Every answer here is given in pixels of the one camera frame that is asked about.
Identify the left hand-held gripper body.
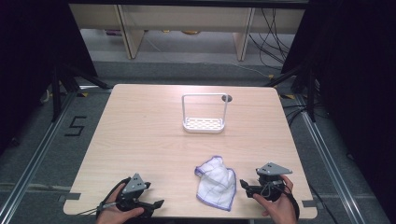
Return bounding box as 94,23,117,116
116,173,152,213

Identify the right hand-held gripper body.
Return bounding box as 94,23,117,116
255,161,293,202

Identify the white cloth with purple edge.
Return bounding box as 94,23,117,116
194,155,237,213

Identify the white slotted rack with handle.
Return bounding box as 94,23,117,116
181,92,230,134

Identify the person's right hand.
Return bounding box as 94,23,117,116
252,175,299,224

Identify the person's left hand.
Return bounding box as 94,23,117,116
95,183,146,224

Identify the black metal stand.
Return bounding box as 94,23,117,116
50,61,110,123
263,62,320,123

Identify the black curtain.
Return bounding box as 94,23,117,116
0,0,98,155
280,0,396,218

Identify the beige wooden desk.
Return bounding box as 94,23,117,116
68,3,306,62

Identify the black wrist strap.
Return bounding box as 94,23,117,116
279,182,302,220
95,176,133,218

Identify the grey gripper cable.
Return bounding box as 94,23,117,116
74,201,120,217

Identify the aluminium floor rail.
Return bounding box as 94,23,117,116
0,91,78,224
293,93,363,224

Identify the white floor cable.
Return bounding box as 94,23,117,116
229,61,276,79

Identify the bundle of black cables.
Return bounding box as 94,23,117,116
247,7,298,71

